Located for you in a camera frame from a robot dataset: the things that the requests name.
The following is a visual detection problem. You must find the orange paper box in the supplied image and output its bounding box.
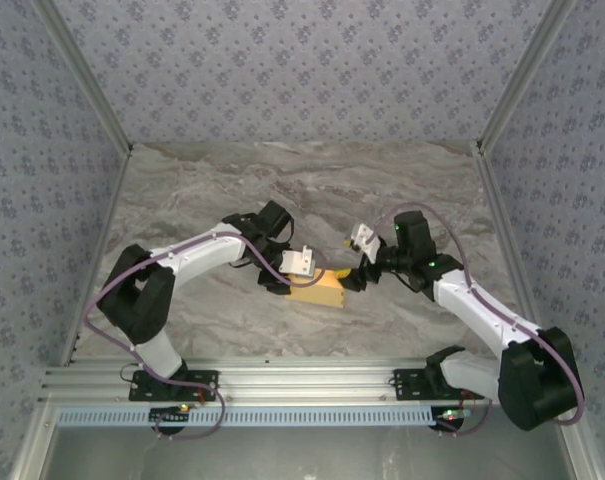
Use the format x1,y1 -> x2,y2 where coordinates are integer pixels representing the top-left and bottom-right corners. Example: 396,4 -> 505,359
284,267 -> 349,310

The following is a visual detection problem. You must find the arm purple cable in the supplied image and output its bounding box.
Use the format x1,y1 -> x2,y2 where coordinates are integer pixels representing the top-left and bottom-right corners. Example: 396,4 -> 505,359
83,232 -> 328,442
364,201 -> 587,437

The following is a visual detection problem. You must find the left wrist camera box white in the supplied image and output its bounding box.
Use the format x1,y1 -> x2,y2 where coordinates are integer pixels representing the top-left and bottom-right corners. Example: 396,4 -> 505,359
280,244 -> 317,278

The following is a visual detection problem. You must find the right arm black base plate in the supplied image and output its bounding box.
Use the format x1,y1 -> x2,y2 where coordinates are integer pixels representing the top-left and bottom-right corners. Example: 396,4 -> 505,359
392,368 -> 485,401

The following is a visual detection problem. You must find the grey metal sheet panel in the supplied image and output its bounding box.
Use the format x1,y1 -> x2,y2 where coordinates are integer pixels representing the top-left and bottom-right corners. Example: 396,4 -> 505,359
11,403 -> 599,480

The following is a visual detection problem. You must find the wide aluminium frame beam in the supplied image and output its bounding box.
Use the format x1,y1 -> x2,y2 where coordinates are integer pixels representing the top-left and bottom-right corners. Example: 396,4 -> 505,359
39,356 -> 581,404

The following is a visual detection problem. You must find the aluminium frame post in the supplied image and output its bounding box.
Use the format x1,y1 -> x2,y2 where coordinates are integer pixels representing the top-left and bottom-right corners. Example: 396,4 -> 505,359
31,0 -> 134,154
474,0 -> 579,151

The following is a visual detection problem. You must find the small black controller board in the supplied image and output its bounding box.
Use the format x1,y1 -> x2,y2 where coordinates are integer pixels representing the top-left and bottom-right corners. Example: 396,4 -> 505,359
430,405 -> 469,432
149,405 -> 191,435

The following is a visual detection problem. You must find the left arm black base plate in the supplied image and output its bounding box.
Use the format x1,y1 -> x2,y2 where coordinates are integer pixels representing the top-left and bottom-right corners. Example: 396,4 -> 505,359
128,369 -> 219,402

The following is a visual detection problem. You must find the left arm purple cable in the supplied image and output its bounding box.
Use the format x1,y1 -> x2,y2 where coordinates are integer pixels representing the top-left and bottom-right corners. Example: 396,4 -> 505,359
83,232 -> 328,442

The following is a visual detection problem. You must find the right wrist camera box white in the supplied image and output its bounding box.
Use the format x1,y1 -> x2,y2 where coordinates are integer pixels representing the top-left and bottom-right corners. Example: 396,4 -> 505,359
348,223 -> 387,262

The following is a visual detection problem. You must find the aluminium table side rail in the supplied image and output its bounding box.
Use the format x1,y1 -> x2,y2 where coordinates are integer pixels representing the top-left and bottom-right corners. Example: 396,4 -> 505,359
59,147 -> 133,366
470,142 -> 553,364

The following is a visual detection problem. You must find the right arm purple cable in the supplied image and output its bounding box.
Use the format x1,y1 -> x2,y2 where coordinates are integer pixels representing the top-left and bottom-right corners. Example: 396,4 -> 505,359
364,201 -> 587,437

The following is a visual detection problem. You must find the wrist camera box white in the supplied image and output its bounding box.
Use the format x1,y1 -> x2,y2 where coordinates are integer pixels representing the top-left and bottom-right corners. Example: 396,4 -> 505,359
348,223 -> 387,262
280,244 -> 317,278

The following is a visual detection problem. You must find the slotted grey cable duct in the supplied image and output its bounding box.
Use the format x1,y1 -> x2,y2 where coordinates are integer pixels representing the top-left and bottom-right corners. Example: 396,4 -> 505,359
56,405 -> 448,428

